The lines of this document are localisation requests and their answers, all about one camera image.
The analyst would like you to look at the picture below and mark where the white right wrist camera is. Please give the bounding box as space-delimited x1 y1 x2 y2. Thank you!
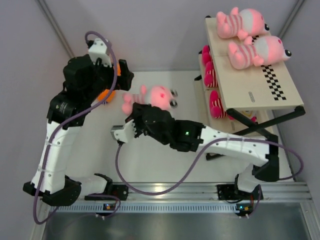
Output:
110 120 136 143

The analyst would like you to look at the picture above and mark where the pink striped plush back shelf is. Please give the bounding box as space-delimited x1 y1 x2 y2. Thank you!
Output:
215 7 270 41

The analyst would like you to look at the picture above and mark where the cream two-tier folding shelf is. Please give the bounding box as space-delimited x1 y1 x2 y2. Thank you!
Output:
195 15 306 136

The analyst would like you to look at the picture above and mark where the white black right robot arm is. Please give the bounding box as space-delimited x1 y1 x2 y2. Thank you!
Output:
125 103 280 199

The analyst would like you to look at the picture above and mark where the grey slotted cable duct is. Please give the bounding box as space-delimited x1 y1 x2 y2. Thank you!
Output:
57 202 243 213

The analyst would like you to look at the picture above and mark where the small pink striped plush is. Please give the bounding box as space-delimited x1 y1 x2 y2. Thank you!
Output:
121 85 178 116

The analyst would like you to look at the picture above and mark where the pink striped plush front shelf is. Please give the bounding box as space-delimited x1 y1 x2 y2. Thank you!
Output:
228 35 292 70

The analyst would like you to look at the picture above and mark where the aluminium rail frame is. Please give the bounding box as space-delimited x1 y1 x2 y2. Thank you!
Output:
78 181 312 202

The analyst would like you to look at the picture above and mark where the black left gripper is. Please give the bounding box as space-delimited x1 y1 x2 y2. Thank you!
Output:
82 56 132 104

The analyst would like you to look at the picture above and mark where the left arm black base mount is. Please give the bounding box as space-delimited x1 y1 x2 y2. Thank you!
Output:
84 183 129 201

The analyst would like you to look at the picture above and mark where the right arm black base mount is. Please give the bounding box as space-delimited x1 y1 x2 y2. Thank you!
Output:
216 184 250 202

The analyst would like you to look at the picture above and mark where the orange plush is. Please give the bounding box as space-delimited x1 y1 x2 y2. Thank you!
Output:
96 89 116 105
116 63 121 76

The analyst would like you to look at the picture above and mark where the magenta plush on lower shelf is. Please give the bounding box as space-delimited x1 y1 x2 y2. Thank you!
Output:
201 45 218 88

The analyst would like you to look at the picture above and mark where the pink striped plush shelf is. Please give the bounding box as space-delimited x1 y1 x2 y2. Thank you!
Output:
215 7 270 41
228 35 292 70

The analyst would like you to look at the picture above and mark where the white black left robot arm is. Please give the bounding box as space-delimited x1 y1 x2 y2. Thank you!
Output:
23 54 134 207

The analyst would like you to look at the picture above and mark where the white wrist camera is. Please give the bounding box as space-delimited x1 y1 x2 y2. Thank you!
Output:
110 120 136 143
88 37 112 67

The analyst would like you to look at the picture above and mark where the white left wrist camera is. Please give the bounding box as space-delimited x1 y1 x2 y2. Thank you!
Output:
88 37 112 67

